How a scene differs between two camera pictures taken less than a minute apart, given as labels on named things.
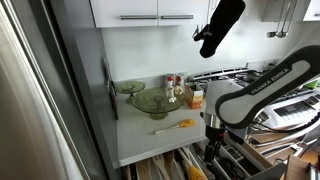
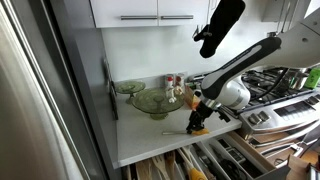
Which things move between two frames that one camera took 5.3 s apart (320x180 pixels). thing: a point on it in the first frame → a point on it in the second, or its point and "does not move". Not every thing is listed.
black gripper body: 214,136 → 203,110
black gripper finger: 209,158 → 191,126
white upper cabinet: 150,13 does not move
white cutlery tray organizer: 237,162 does not move
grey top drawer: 220,159 does not move
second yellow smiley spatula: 194,172 does not move
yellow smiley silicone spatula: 184,123 → 194,133
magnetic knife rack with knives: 112,88 does not move
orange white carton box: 193,98 does not move
